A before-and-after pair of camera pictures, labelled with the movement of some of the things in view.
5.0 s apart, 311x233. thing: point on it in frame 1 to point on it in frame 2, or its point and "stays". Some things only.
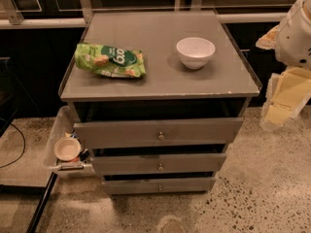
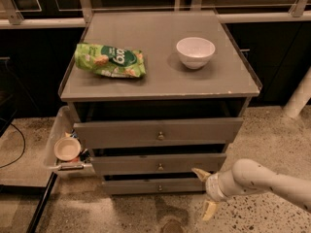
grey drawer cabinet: [156, 98] stays
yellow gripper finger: [268, 40] to [214, 191]
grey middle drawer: [159, 163] stays
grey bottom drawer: [158, 184] stays
